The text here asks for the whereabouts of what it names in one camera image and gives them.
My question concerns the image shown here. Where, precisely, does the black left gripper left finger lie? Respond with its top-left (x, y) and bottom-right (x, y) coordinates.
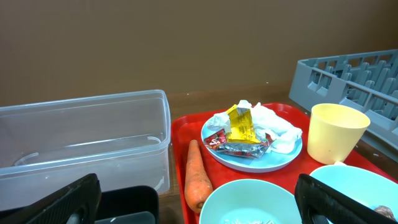
top-left (1, 174), bottom-right (101, 224)

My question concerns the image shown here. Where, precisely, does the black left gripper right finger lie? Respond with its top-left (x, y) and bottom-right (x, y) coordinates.
top-left (294, 174), bottom-right (397, 224)

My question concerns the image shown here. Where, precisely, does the brown food scrap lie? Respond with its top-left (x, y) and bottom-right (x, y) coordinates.
top-left (374, 205), bottom-right (396, 221)

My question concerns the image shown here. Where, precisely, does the green bowl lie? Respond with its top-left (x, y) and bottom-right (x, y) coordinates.
top-left (199, 179), bottom-right (302, 224)

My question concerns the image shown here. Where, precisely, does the orange carrot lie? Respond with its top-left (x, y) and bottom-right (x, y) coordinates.
top-left (184, 140), bottom-right (213, 213)

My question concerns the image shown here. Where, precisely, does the grey dishwasher rack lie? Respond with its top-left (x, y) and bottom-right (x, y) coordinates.
top-left (289, 49), bottom-right (397, 161)

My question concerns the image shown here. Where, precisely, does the white plastic spoon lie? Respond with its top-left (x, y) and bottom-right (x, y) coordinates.
top-left (334, 161), bottom-right (346, 166)

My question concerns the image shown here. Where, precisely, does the light blue bowl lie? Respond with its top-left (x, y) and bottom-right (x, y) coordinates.
top-left (310, 165), bottom-right (397, 218)

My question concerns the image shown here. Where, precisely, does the light blue plate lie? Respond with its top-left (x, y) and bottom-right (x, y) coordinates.
top-left (205, 113), bottom-right (303, 173)

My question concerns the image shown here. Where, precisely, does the black plastic tray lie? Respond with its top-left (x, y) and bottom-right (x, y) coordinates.
top-left (95, 185), bottom-right (159, 224)

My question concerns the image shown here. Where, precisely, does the yellow plastic cup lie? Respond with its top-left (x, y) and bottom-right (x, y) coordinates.
top-left (307, 103), bottom-right (371, 165)

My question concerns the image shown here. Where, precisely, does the clear plastic bin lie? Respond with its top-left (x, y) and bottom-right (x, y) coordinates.
top-left (1, 90), bottom-right (171, 210)

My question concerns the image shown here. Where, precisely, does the crumpled white tissue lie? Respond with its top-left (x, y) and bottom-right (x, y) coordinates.
top-left (203, 100), bottom-right (302, 159)

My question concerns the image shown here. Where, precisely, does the yellow snack wrapper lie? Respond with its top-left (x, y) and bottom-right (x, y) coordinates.
top-left (226, 105), bottom-right (260, 144)

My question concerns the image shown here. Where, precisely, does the red snack wrapper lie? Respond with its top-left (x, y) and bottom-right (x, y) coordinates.
top-left (203, 129), bottom-right (274, 159)

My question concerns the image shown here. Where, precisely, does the red serving tray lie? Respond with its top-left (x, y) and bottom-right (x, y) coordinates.
top-left (170, 103), bottom-right (398, 224)

